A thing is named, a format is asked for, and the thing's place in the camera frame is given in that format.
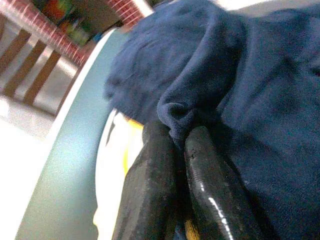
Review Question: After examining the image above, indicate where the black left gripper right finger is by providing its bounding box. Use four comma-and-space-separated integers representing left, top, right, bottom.
183, 125, 266, 240

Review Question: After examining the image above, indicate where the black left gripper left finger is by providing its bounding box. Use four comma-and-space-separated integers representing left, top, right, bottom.
117, 121, 186, 240

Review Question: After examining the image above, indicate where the navy blue garment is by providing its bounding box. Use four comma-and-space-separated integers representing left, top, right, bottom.
103, 0, 320, 240

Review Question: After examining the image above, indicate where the yellow garment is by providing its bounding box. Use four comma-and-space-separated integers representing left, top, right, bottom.
122, 119, 145, 176

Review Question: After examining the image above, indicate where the white garment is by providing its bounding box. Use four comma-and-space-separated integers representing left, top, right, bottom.
92, 109, 145, 240

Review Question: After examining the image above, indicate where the grey plastic basin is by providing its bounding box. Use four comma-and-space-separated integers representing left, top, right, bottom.
13, 27, 131, 240

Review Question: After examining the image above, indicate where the dark wooden chair marble seat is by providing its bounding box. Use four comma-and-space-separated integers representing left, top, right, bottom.
0, 14, 63, 106

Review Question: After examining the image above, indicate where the red brick column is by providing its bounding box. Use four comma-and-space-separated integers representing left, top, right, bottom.
107, 0, 151, 21
0, 0, 88, 66

